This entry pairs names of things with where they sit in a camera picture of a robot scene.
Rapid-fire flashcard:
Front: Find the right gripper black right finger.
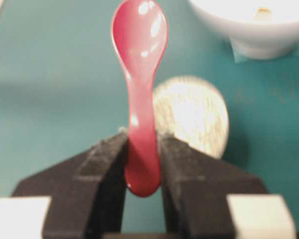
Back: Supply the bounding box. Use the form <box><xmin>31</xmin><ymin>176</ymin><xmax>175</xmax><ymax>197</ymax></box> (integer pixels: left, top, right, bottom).
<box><xmin>158</xmin><ymin>135</ymin><xmax>267</xmax><ymax>239</ymax></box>

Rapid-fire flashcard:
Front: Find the speckled egg-shaped dish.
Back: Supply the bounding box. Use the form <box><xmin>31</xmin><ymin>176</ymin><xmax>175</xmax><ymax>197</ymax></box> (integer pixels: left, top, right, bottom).
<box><xmin>153</xmin><ymin>75</ymin><xmax>229</xmax><ymax>159</ymax></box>

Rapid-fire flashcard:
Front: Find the red plastic spoon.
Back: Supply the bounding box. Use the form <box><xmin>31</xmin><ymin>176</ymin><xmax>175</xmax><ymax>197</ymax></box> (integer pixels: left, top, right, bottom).
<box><xmin>111</xmin><ymin>0</ymin><xmax>169</xmax><ymax>197</ymax></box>

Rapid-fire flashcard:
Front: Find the white ceramic bowl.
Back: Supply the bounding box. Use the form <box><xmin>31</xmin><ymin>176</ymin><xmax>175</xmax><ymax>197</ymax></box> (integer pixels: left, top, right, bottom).
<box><xmin>189</xmin><ymin>0</ymin><xmax>299</xmax><ymax>60</ymax></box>

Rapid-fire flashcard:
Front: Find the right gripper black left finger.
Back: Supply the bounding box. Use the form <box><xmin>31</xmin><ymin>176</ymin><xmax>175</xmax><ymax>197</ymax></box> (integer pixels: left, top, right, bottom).
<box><xmin>12</xmin><ymin>132</ymin><xmax>128</xmax><ymax>239</ymax></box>

